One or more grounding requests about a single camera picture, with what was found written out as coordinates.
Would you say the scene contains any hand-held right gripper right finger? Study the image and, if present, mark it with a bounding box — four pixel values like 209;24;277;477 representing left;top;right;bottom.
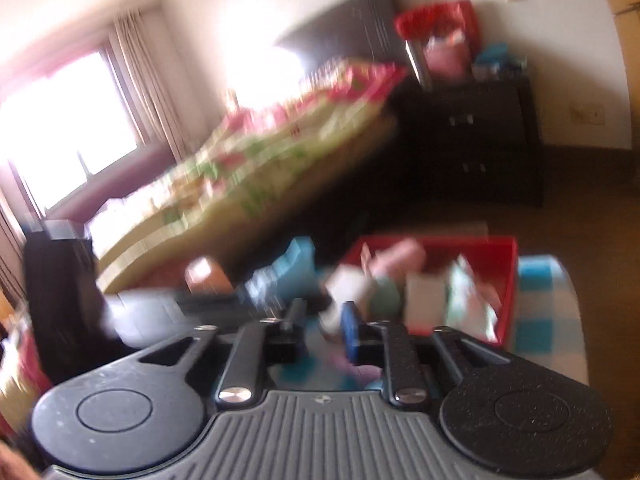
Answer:
341;302;506;407

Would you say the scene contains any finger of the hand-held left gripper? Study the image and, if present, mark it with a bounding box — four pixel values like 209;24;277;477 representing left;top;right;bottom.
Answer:
172;289;303;313

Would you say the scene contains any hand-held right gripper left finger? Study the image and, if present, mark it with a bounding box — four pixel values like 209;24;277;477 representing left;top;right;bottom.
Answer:
135;299;312;407

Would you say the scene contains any teal plush toy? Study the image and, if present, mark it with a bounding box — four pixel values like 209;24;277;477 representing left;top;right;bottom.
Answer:
372;275;406;318

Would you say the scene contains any pink plush toy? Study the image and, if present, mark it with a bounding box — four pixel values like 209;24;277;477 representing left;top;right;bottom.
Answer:
362;237;426;281

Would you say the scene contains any red cardboard box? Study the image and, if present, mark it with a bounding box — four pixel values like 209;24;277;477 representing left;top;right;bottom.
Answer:
340;234;518;348

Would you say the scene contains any person's left forearm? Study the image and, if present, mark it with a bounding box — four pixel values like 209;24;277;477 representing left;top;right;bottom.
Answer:
0;437;38;480

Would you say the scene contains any orange ribbed bottle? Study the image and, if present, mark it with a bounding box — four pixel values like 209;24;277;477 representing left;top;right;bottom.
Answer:
184;256;233;293

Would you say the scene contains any blue drink can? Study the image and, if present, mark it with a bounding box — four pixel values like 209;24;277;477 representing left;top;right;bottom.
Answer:
247;267;283;303

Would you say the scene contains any purple window seat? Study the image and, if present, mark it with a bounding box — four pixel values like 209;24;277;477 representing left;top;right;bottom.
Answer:
45;145;176;226

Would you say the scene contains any floral blanket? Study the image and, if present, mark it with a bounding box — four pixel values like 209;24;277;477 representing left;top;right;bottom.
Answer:
150;57;408;221

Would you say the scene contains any blue white checkered tablecloth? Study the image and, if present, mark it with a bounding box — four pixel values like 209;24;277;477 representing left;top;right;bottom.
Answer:
240;252;590;396

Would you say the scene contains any dark wooden nightstand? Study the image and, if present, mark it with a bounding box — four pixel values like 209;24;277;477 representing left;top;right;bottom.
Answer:
390;75;546;206

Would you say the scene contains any beige curtain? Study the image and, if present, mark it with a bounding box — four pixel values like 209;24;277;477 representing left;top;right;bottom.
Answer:
107;10;201;161

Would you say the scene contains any window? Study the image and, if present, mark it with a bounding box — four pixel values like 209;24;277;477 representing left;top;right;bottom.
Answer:
0;45;146;201

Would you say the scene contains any steel thermos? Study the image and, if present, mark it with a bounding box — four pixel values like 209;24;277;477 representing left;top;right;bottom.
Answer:
405;40;433;91

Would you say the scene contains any pink plastic basket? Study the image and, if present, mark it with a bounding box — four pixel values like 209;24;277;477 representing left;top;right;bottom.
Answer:
424;35;473;78

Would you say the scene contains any teal plastic container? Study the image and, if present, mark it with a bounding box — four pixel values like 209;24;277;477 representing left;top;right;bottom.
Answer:
472;45;528;81

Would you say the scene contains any red bag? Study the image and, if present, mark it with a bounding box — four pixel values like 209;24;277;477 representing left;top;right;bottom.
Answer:
394;0;481;46

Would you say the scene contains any wooden wardrobe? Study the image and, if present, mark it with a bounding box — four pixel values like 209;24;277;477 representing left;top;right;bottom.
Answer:
592;0;640;91

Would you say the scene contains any bed with dark frame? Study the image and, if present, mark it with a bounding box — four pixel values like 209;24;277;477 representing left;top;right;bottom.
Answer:
22;0;408;378

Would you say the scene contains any wall outlet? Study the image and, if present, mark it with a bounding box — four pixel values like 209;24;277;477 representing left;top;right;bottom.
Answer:
570;104;606;125

